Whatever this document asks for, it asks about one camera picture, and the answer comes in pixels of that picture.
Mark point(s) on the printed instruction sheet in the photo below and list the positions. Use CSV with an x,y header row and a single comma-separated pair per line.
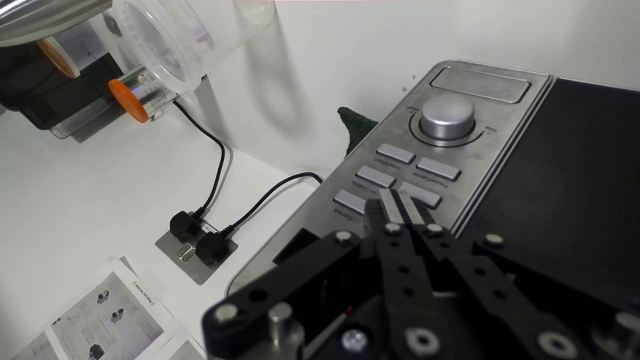
x,y
107,320

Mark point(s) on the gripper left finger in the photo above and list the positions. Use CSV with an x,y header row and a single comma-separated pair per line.
x,y
280,290

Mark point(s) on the stainless steel microwave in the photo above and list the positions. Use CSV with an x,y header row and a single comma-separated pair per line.
x,y
400,135

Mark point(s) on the silver microwave knob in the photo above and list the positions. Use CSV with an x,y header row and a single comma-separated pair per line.
x,y
446,117

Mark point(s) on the clear plastic container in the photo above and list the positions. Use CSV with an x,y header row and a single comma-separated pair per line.
x,y
180,35

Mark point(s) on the metal wall socket plate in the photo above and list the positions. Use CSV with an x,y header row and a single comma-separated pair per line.
x,y
200,272

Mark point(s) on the dark green cloth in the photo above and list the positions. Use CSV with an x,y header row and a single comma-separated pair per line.
x,y
355,127

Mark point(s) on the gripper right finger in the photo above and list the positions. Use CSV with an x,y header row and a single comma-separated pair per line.
x,y
505,300

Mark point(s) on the black microwave door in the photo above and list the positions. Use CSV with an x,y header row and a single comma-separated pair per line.
x,y
565,185

